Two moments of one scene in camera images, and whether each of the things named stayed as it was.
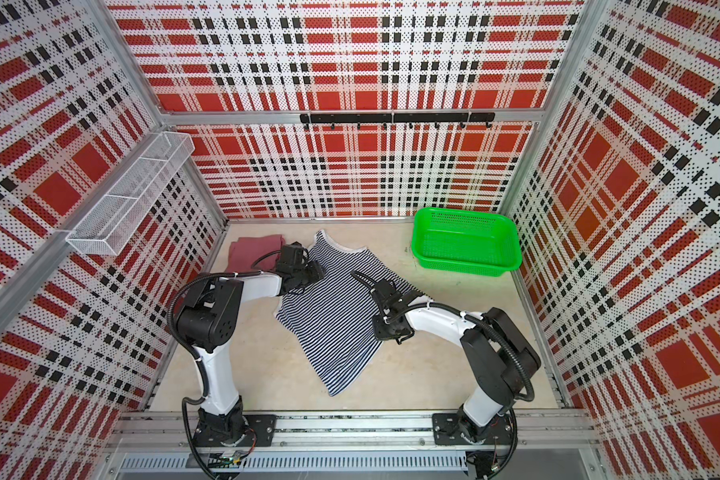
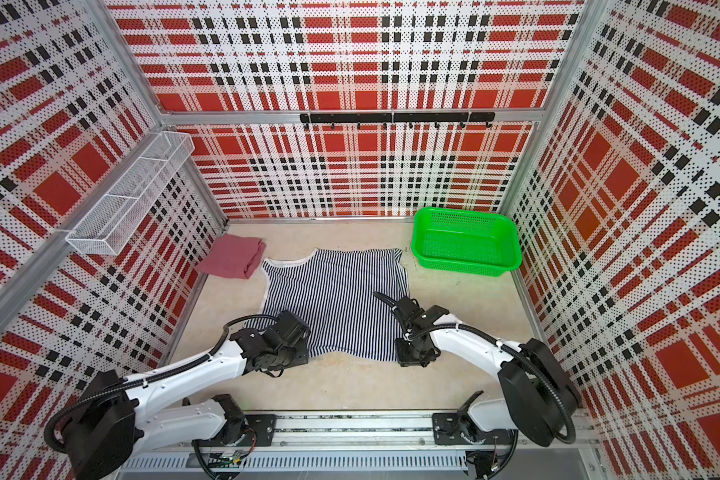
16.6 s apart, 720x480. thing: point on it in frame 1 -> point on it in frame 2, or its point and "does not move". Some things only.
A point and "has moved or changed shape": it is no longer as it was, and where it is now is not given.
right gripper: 381,334 -> 405,359
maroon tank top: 259,253 -> 231,256
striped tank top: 330,320 has moved or changed shape
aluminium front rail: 141,431 does not move
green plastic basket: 466,241 does not move
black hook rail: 410,118 does not move
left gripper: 316,272 -> 302,355
